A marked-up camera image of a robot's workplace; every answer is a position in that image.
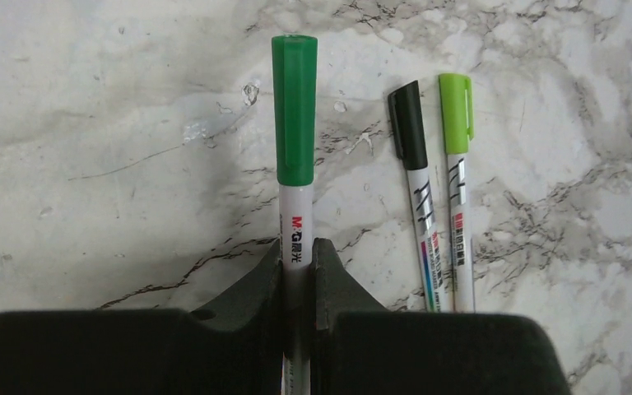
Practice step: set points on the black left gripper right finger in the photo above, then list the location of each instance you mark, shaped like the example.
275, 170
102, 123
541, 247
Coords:
360, 347

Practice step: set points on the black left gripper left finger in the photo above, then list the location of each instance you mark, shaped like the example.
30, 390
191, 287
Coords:
231, 345

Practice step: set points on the white pen red cap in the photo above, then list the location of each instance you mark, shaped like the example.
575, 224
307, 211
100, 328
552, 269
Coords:
296, 241

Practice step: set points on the white pen red end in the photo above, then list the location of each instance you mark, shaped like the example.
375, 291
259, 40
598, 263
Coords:
460, 235

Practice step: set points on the black pen cap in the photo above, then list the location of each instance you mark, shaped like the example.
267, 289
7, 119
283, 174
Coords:
404, 107

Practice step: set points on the light green pen cap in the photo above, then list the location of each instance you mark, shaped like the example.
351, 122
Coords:
455, 92

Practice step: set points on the dark green pen cap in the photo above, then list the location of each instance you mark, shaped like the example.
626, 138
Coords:
294, 70

